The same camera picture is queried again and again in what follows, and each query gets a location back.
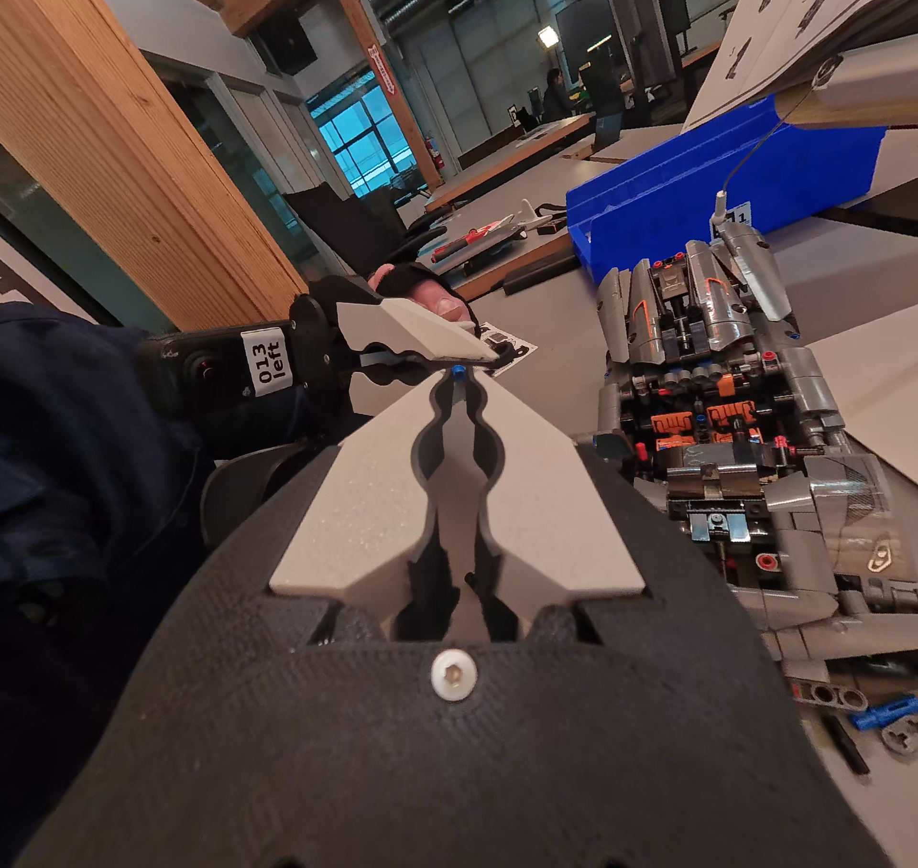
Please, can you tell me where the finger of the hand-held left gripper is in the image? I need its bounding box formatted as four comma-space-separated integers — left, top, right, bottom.
334, 296, 501, 366
348, 352, 435, 423

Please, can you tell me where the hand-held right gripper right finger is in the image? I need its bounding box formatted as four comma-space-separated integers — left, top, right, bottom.
465, 368, 646, 643

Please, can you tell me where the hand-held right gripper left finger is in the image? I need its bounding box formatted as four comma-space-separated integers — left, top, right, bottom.
269, 369, 456, 643

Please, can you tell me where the grey lego car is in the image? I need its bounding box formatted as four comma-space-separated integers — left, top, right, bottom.
591, 240, 918, 668

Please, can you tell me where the person's left forearm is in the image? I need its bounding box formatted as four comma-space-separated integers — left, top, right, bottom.
165, 380, 360, 464

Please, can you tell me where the pile of small lego pieces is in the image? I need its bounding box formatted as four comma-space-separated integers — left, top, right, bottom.
789, 678, 918, 776

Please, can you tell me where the person's left hand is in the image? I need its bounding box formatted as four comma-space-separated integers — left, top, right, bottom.
367, 263, 474, 324

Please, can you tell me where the white sticker sheet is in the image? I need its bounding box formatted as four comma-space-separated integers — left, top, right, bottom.
477, 322, 539, 378

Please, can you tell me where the black rectangular block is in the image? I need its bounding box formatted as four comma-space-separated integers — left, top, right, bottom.
502, 251, 578, 297

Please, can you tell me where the black high-back chair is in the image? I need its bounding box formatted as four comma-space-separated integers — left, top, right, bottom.
283, 181, 449, 274

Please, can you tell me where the person's body in dark clothing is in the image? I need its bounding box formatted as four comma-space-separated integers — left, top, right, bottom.
0, 302, 216, 868

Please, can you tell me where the wooden background desk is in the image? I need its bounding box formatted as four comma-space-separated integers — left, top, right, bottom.
423, 114, 596, 213

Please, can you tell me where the paned glass window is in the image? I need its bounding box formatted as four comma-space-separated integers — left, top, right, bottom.
308, 83, 420, 195

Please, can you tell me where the framed marker sign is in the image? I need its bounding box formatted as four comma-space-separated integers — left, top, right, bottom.
0, 237, 101, 324

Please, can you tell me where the thick wooden pillar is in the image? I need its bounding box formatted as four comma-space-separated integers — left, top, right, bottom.
0, 0, 309, 331

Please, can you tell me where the blue plastic bin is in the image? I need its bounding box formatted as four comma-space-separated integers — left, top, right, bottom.
565, 94, 890, 284

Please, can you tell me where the white book stand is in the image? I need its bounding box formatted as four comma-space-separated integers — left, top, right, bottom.
775, 36, 918, 485

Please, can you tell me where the black flat screen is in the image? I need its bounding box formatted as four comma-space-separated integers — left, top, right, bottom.
556, 0, 632, 80

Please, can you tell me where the tall black cabinet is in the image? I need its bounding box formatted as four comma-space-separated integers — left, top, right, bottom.
606, 0, 682, 91

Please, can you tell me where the instruction booklet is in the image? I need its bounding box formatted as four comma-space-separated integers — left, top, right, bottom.
681, 0, 918, 130

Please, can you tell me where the red handled tool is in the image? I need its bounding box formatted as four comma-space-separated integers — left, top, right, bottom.
430, 226, 503, 263

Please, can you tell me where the thin wooden post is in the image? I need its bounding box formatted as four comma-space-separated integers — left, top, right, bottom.
323, 0, 446, 188

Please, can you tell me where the black wall speaker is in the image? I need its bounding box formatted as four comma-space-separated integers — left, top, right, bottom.
258, 11, 318, 76

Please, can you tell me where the wire page holder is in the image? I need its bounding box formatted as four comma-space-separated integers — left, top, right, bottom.
710, 111, 797, 241

